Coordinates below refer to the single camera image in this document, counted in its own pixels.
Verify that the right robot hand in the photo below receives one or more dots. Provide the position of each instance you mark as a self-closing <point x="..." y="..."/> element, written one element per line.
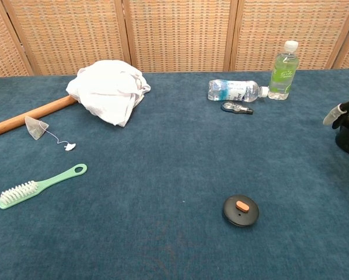
<point x="348" y="107"/>

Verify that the wooden rolling pin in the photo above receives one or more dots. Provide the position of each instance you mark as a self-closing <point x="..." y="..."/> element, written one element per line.
<point x="31" y="113"/>

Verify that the crumpled white cloth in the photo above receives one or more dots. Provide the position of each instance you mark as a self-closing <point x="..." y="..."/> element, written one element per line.
<point x="104" y="90"/>

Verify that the clear bottle with blue label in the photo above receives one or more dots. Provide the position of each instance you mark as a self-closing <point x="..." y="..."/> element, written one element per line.
<point x="230" y="90"/>

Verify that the black lid with wooden knob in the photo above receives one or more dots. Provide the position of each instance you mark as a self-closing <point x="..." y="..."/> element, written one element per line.
<point x="246" y="218"/>

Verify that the woven bamboo folding screen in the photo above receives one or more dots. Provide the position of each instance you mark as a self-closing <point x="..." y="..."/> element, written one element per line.
<point x="177" y="35"/>

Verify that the mint green scrub brush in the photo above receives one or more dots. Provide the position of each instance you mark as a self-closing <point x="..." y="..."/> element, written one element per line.
<point x="55" y="178"/>

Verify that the clear bottle with green label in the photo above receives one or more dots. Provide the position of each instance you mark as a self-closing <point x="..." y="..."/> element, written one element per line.
<point x="282" y="76"/>

